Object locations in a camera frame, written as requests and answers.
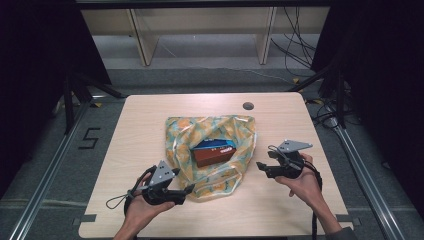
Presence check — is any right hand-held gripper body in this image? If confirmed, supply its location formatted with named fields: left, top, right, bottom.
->
left=271, top=139, right=314, bottom=180

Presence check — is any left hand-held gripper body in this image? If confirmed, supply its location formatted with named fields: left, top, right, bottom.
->
left=143, top=160, right=186, bottom=206

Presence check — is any orange print plastic bag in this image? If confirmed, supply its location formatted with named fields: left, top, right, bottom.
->
left=164, top=114, right=258, bottom=204

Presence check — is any person's right hand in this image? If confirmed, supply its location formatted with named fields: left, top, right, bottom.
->
left=274, top=153, right=323, bottom=205

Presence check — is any person's left hand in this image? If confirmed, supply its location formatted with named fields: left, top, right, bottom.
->
left=123, top=173, right=176, bottom=231

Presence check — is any red-brown box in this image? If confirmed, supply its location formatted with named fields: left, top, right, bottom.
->
left=191, top=145, right=238, bottom=169

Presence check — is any blue box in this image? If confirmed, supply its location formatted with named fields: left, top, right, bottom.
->
left=193, top=138, right=236, bottom=151

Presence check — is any black tape strip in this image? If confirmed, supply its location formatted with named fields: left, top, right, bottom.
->
left=335, top=214, right=362, bottom=227
left=73, top=214, right=97, bottom=227

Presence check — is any black metal stand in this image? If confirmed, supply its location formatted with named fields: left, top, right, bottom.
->
left=62, top=71, right=126, bottom=135
left=287, top=63, right=348, bottom=130

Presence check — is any black curtain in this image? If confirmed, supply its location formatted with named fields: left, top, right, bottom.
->
left=310, top=0, right=424, bottom=209
left=0, top=0, right=113, bottom=199

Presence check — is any light wooden bench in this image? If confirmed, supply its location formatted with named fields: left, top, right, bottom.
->
left=80, top=6, right=331, bottom=67

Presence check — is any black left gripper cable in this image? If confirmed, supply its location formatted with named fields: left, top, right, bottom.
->
left=123, top=165, right=158, bottom=215

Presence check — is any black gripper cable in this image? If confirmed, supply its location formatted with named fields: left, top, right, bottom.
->
left=300, top=159, right=324, bottom=240
left=123, top=165, right=158, bottom=215

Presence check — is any grey cord loop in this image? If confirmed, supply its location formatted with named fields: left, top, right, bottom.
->
left=105, top=192, right=135, bottom=211

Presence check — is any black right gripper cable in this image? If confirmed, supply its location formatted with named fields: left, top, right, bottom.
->
left=300, top=159, right=324, bottom=240

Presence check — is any black floor cable tangle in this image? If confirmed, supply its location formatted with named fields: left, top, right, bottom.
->
left=305, top=95, right=364, bottom=130

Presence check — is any thin white floor cable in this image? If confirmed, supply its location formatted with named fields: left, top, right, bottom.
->
left=229, top=67, right=295, bottom=85

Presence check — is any aluminium floor rail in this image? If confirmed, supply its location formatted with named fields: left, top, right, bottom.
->
left=8, top=96, right=94, bottom=240
left=328, top=118, right=407, bottom=240

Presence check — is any black hanging cable bundle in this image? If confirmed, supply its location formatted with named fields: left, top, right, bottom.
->
left=269, top=6, right=318, bottom=70

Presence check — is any black frame bar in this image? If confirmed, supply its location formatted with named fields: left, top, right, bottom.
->
left=75, top=0, right=334, bottom=10

